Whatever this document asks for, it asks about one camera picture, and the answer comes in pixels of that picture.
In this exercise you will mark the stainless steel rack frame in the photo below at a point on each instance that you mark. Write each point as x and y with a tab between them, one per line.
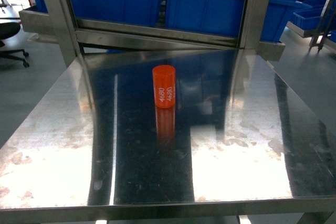
60	25

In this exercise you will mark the small blue bin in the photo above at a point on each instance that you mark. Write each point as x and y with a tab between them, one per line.
306	19

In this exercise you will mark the right blue plastic crate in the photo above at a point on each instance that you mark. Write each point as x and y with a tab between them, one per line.
223	17

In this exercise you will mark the orange cylindrical capacitor 4680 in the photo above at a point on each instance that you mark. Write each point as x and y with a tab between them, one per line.
164	84

